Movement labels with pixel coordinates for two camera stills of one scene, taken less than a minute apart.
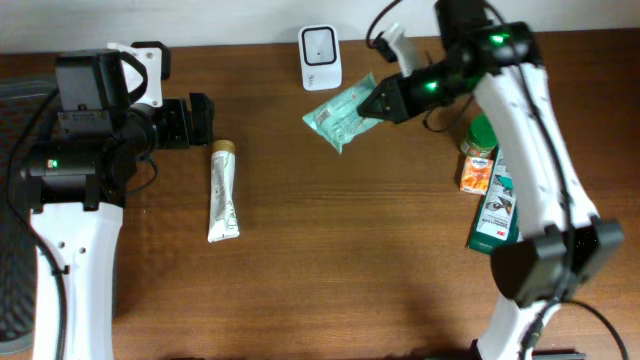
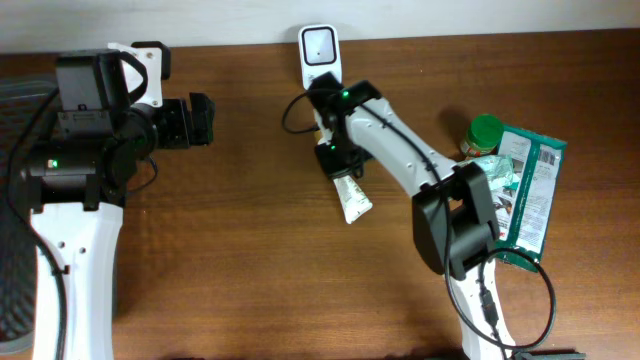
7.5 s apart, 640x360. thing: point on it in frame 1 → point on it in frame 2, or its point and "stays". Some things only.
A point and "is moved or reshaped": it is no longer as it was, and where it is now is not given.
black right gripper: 407,104 → 337,163
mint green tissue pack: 339,120 is moved or reshaped
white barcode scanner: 320,57 stays
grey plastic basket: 20,100 stays
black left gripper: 203,115 stays
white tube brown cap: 223,219 → 354,201
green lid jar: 481,138 stays
